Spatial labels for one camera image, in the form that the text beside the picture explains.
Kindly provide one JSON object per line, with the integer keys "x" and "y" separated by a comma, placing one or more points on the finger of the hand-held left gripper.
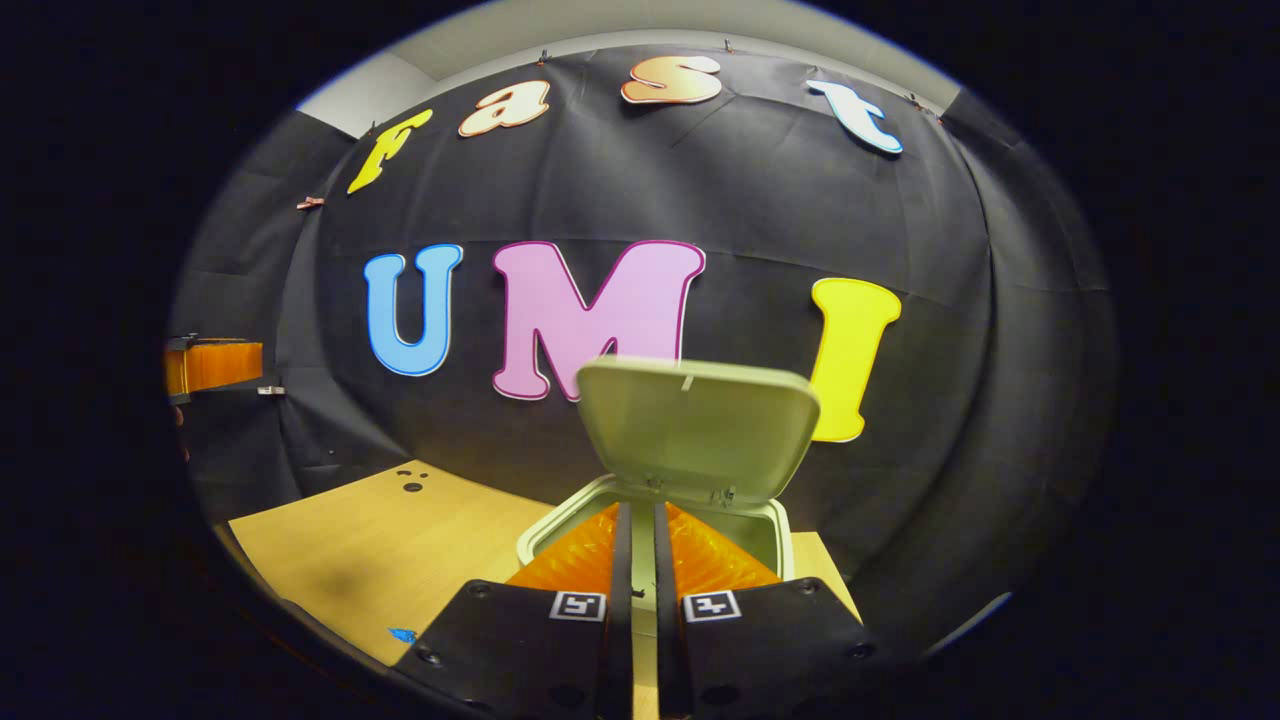
{"x": 220, "y": 365}

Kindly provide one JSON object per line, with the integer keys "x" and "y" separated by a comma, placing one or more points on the black backdrop cloth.
{"x": 750, "y": 200}

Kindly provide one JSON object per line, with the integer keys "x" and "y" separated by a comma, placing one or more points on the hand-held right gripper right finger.
{"x": 668, "y": 620}

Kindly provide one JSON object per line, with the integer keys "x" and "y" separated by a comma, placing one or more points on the small blue sticker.
{"x": 402, "y": 634}

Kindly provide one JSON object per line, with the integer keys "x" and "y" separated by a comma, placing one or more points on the wooden desktop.
{"x": 380, "y": 550}

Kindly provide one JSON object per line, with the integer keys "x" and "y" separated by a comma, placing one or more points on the green desktop garbage bin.
{"x": 700, "y": 430}

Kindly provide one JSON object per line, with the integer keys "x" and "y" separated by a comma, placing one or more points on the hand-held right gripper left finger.
{"x": 620, "y": 600}

